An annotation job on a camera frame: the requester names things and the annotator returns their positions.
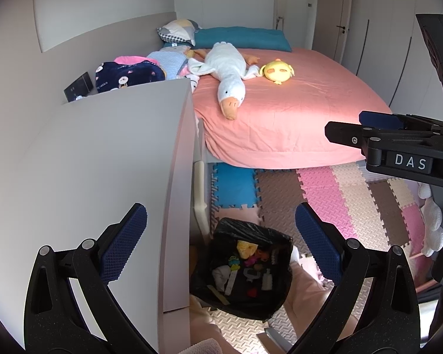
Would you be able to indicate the light blue blanket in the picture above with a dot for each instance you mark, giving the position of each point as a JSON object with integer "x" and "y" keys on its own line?
{"x": 169, "y": 62}

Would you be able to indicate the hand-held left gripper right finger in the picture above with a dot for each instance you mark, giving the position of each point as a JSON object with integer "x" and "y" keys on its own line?
{"x": 317, "y": 239}

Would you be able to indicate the checkered pillow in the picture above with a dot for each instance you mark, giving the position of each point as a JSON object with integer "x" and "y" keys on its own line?
{"x": 177, "y": 31}

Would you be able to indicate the teal bolster pillow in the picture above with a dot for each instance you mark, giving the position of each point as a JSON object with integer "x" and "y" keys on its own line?
{"x": 243, "y": 38}

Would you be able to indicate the white goose plush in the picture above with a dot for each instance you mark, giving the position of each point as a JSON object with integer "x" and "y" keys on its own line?
{"x": 225, "y": 70}

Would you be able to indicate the white wardrobe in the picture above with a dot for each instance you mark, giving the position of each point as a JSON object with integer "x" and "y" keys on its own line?
{"x": 384, "y": 44}

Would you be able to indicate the bin with black bag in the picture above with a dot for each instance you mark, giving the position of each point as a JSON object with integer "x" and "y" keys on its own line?
{"x": 243, "y": 226}

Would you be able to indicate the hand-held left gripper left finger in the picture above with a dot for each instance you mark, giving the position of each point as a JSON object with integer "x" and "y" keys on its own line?
{"x": 127, "y": 236}

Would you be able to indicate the pink cloth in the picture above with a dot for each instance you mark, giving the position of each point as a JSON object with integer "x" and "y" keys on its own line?
{"x": 129, "y": 60}

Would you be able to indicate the black wall socket panel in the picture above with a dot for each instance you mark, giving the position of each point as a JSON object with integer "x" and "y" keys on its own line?
{"x": 77, "y": 87}

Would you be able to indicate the foam puzzle floor mat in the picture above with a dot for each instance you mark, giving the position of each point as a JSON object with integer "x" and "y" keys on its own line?
{"x": 317, "y": 199}

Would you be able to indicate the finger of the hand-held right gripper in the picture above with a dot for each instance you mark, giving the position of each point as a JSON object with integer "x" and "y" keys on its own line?
{"x": 380, "y": 119}
{"x": 345, "y": 132}

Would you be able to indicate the yellow chick plush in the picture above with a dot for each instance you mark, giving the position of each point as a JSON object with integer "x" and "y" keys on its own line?
{"x": 277, "y": 72}

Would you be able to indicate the bed with pink sheet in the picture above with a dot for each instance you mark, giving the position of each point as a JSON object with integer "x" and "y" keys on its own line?
{"x": 299, "y": 118}

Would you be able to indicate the white fluffy cushion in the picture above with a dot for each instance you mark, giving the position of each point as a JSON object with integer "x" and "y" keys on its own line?
{"x": 433, "y": 221}

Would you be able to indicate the navy printed blanket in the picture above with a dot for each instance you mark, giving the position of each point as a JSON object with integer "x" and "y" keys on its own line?
{"x": 133, "y": 75}

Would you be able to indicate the white room door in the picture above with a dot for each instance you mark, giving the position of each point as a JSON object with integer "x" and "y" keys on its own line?
{"x": 293, "y": 7}

